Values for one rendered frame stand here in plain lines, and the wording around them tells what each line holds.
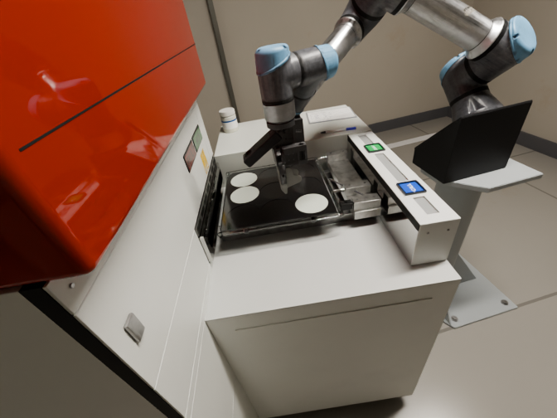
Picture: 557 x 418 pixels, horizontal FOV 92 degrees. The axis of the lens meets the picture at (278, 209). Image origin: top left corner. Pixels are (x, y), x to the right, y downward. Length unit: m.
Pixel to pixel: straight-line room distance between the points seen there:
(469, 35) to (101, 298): 1.07
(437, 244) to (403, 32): 2.93
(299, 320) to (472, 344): 1.11
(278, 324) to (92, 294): 0.47
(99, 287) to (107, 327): 0.05
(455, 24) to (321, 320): 0.90
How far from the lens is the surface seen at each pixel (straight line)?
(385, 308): 0.78
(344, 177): 0.99
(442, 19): 1.03
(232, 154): 1.09
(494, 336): 1.76
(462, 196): 1.24
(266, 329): 0.76
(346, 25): 0.99
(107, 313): 0.40
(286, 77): 0.63
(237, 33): 2.89
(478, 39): 1.08
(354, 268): 0.75
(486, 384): 1.63
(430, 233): 0.72
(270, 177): 1.00
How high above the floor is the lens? 1.39
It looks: 37 degrees down
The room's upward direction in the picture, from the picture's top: 10 degrees counter-clockwise
